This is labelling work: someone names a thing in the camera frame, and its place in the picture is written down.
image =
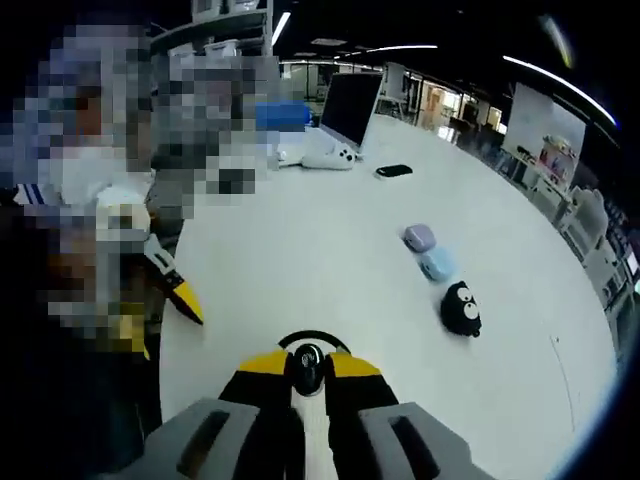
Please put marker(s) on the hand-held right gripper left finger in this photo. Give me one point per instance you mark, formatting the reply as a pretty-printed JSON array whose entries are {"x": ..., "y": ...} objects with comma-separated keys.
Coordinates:
[{"x": 260, "y": 395}]

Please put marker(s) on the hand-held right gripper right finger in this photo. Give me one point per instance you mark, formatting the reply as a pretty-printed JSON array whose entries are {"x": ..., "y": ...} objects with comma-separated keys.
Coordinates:
[{"x": 360, "y": 395}]

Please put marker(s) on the white table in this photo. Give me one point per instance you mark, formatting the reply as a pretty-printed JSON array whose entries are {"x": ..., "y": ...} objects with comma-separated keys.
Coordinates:
[{"x": 325, "y": 250}]

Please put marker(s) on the white storage shelf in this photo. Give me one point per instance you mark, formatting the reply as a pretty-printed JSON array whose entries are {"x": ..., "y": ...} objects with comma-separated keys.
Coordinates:
[{"x": 225, "y": 22}]

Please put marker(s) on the white game controller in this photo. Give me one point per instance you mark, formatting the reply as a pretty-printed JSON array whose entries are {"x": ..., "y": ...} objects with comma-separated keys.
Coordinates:
[{"x": 325, "y": 160}]

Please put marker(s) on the colourful display shelf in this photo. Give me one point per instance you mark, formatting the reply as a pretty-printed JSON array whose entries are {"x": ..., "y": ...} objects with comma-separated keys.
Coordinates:
[{"x": 557, "y": 160}]

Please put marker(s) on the straight ceiling light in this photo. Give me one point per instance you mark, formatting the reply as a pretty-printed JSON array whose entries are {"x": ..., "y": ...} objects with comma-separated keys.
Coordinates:
[{"x": 281, "y": 27}]

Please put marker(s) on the black phone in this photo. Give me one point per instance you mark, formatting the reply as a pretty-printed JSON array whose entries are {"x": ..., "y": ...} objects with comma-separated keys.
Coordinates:
[{"x": 395, "y": 170}]

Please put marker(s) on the white office chair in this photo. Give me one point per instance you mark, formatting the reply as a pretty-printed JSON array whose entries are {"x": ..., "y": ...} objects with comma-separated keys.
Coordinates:
[{"x": 590, "y": 212}]

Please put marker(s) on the open laptop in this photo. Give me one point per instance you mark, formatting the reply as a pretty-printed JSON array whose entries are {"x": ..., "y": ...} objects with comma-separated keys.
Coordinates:
[{"x": 350, "y": 110}]

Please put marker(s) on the curved ceiling light strip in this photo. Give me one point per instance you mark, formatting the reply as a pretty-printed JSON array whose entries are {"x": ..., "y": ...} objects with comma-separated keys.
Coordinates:
[{"x": 565, "y": 83}]

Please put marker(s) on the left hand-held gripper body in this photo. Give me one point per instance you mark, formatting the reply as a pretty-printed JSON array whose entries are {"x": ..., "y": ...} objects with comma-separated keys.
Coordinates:
[{"x": 125, "y": 210}]

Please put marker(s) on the light blue earbud case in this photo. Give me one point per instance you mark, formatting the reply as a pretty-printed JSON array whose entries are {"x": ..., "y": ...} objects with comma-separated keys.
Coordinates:
[{"x": 437, "y": 265}]

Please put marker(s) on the black ear-hook earbud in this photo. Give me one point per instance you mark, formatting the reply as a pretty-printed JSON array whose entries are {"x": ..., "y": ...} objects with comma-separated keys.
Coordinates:
[{"x": 307, "y": 365}]

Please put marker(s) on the black googly-eyed earbud case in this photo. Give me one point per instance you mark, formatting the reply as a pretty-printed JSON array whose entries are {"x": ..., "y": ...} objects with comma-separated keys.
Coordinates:
[{"x": 452, "y": 320}]

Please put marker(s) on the purple earbud case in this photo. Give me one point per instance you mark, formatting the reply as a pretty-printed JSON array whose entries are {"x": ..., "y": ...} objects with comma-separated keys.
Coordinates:
[{"x": 420, "y": 237}]

